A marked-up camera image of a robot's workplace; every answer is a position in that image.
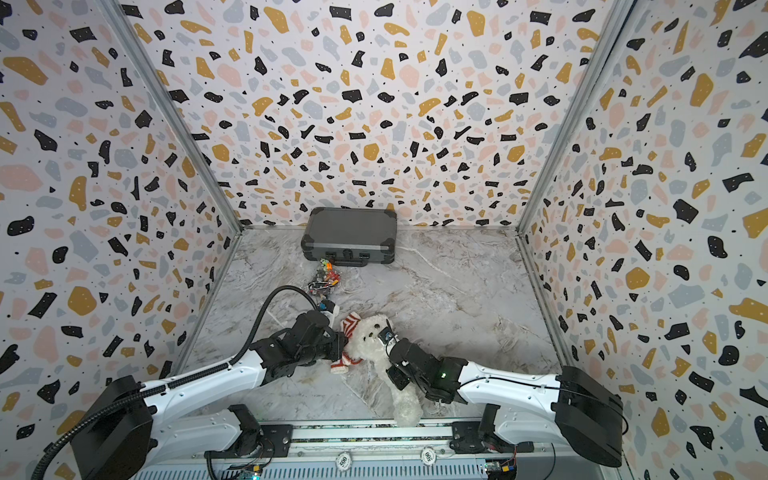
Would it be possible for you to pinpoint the dark grey hard case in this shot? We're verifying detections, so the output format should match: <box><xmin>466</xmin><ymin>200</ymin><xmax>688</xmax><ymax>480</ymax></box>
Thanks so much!
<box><xmin>300</xmin><ymin>207</ymin><xmax>398</xmax><ymax>267</ymax></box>

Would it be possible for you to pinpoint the bag of colourful small parts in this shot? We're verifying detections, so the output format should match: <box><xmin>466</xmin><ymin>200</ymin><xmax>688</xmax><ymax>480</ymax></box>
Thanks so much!
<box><xmin>307</xmin><ymin>259</ymin><xmax>341</xmax><ymax>298</ymax></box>

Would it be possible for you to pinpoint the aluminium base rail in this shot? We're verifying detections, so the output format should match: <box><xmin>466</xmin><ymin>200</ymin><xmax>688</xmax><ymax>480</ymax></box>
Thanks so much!
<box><xmin>107</xmin><ymin>416</ymin><xmax>625</xmax><ymax>480</ymax></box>

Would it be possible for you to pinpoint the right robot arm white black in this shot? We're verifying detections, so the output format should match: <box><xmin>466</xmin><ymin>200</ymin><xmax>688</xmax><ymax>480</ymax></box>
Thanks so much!
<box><xmin>379</xmin><ymin>332</ymin><xmax>628</xmax><ymax>468</ymax></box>

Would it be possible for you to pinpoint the red white striped knitted sweater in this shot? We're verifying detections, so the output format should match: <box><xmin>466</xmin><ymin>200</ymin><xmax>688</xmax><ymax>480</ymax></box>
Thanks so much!
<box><xmin>330</xmin><ymin>311</ymin><xmax>362</xmax><ymax>374</ymax></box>

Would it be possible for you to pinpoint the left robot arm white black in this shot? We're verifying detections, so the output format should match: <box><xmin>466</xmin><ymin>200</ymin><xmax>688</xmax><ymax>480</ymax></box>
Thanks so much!
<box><xmin>71</xmin><ymin>310</ymin><xmax>348</xmax><ymax>479</ymax></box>

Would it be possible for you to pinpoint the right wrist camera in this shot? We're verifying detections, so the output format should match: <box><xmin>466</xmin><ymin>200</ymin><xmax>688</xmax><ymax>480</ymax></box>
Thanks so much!
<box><xmin>378</xmin><ymin>325</ymin><xmax>398</xmax><ymax>348</ymax></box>

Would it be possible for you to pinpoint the white teddy bear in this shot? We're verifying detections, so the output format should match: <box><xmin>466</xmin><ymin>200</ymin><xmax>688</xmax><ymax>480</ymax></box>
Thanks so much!
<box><xmin>348</xmin><ymin>314</ymin><xmax>423</xmax><ymax>428</ymax></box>

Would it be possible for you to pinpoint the black corrugated cable conduit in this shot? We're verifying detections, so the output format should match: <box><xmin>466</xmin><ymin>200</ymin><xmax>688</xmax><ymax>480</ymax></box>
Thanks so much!
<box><xmin>29</xmin><ymin>284</ymin><xmax>319</xmax><ymax>480</ymax></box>

